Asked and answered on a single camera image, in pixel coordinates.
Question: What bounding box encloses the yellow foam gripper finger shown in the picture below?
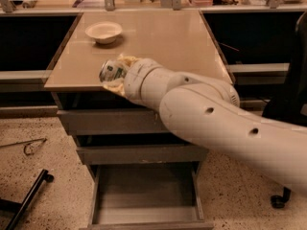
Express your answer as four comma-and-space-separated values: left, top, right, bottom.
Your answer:
117, 55, 140, 67
103, 79, 125, 97

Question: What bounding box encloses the crushed 7up can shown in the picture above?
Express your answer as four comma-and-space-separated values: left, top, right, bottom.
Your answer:
99, 59, 129, 82

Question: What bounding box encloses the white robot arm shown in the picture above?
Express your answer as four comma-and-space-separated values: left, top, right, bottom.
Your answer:
99, 57, 307, 196

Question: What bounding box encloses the grey top drawer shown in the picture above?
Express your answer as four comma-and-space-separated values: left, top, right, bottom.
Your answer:
58, 108, 168, 136

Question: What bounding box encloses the grey middle drawer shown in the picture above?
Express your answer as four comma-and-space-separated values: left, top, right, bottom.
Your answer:
76, 144, 208, 165

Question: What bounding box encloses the grey drawer cabinet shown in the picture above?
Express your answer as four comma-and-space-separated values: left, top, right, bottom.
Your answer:
43, 9, 235, 230

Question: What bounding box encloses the open grey bottom drawer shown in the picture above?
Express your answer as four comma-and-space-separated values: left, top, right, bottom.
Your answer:
81, 163, 214, 230

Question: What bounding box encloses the white paper bowl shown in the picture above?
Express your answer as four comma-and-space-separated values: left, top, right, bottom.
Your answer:
85, 21, 123, 44

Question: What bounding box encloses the metal hook rod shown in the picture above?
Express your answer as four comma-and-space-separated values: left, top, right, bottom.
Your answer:
0, 138, 47, 156

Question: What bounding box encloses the black chair leg left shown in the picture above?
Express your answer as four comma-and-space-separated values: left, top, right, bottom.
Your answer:
0, 170, 54, 230

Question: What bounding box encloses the black office chair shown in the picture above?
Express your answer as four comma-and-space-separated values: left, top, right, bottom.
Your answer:
263, 12, 307, 208

